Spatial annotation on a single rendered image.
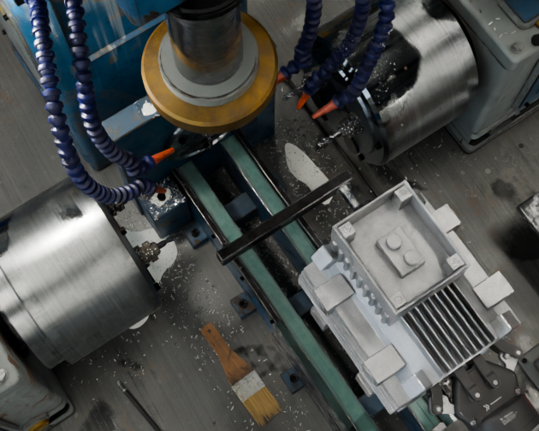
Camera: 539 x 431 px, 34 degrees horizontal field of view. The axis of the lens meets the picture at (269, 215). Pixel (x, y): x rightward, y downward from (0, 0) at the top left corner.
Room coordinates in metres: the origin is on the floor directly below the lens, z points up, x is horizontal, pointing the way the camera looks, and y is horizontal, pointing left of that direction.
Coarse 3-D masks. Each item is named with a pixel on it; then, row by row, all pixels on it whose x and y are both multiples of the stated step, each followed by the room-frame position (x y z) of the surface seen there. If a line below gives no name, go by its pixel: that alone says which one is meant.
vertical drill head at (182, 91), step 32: (160, 32) 0.60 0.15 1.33; (192, 32) 0.51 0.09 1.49; (224, 32) 0.52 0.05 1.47; (256, 32) 0.60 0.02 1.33; (160, 64) 0.54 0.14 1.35; (192, 64) 0.52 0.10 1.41; (224, 64) 0.52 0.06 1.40; (256, 64) 0.55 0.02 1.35; (160, 96) 0.51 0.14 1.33; (192, 96) 0.50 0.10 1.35; (224, 96) 0.50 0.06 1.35; (256, 96) 0.51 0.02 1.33; (192, 128) 0.47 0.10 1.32; (224, 128) 0.47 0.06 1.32
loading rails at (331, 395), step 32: (224, 160) 0.62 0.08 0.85; (256, 160) 0.59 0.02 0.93; (192, 192) 0.52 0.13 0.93; (256, 192) 0.53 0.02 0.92; (192, 224) 0.50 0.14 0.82; (224, 224) 0.47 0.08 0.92; (288, 224) 0.47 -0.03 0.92; (256, 256) 0.41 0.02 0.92; (288, 256) 0.44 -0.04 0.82; (256, 288) 0.35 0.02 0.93; (288, 320) 0.30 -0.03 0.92; (288, 352) 0.25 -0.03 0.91; (320, 352) 0.25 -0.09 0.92; (288, 384) 0.21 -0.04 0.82; (320, 384) 0.20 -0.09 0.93; (352, 416) 0.15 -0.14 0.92; (416, 416) 0.15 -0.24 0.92; (448, 416) 0.15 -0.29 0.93
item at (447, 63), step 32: (416, 0) 0.77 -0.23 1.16; (320, 32) 0.72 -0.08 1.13; (416, 32) 0.70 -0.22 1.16; (448, 32) 0.72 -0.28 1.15; (320, 64) 0.69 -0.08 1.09; (352, 64) 0.65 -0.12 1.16; (384, 64) 0.65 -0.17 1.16; (416, 64) 0.66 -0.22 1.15; (448, 64) 0.66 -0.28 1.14; (288, 96) 0.64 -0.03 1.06; (320, 96) 0.68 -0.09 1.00; (384, 96) 0.61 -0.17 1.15; (416, 96) 0.61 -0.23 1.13; (448, 96) 0.63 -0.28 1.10; (352, 128) 0.58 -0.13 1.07; (384, 128) 0.57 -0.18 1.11; (416, 128) 0.58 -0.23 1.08; (384, 160) 0.55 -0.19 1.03
